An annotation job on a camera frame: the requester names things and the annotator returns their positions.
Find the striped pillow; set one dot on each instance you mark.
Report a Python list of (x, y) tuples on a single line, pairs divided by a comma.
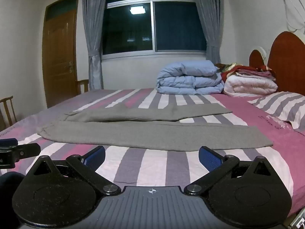
[(281, 107)]

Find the red-brown wooden headboard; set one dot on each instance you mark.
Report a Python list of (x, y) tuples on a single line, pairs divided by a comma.
[(289, 62)]

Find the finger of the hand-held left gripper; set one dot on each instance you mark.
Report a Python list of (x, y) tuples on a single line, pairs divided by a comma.
[(7, 142), (26, 150)]

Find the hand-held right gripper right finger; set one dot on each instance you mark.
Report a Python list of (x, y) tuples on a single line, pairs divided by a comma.
[(209, 158)]

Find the grey towel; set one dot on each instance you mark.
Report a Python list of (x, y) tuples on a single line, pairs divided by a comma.
[(147, 133)]

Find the wooden chair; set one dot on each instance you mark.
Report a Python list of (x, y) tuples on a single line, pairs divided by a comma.
[(7, 111), (83, 84)]

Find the grey curtain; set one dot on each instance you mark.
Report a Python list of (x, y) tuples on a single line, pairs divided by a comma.
[(211, 23), (94, 33)]

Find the red folded blanket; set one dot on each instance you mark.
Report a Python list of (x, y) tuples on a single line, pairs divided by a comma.
[(240, 71)]

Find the brown wooden door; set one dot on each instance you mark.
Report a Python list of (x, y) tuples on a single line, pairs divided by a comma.
[(59, 59)]

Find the aluminium frame window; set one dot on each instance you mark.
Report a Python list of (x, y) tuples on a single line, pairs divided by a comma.
[(152, 23)]

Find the light blue folded duvet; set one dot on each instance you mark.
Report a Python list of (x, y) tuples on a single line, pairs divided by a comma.
[(188, 78)]

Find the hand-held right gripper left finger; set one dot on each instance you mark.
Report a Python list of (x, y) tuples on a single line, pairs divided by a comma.
[(96, 158)]

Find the white folded quilt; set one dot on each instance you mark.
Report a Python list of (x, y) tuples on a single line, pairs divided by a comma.
[(250, 85)]

